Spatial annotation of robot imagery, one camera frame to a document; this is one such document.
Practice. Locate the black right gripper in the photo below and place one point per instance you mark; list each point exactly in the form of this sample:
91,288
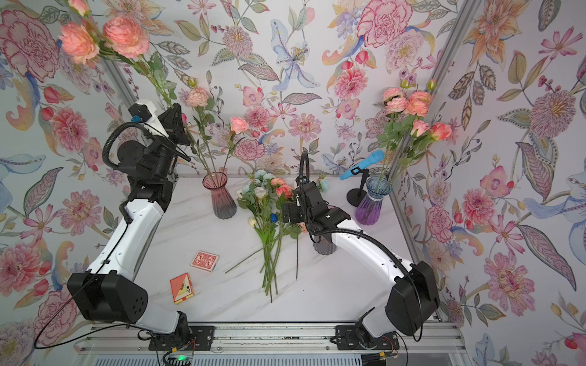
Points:
295,207

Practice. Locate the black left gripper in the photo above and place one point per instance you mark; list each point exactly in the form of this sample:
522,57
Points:
171,121

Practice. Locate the pink flower stem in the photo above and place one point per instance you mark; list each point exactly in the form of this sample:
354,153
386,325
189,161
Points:
395,102
418,103
405,137
200,101
435,135
120,39

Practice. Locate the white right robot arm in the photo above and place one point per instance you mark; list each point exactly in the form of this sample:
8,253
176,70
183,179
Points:
413,294

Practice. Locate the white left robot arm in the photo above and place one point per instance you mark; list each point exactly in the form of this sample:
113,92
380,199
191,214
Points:
107,292

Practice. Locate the purple glass vase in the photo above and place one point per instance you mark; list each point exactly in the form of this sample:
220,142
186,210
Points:
369,210

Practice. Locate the pink glass vase back left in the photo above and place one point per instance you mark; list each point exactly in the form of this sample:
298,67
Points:
223,205

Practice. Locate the artificial flower bunch on table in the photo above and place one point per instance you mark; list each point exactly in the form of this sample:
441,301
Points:
264,196

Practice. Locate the black microphone stand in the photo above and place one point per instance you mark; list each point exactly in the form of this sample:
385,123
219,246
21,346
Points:
356,195

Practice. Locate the blue toy microphone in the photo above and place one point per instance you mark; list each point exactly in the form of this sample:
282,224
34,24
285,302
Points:
374,158

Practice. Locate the red playing card box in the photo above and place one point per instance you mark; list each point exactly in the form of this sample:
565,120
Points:
204,261

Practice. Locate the orange yellow card box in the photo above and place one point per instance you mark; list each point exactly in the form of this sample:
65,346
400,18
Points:
181,287

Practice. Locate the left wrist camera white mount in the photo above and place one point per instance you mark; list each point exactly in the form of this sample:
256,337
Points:
143,111

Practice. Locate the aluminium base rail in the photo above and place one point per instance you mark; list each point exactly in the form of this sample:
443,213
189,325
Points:
274,343

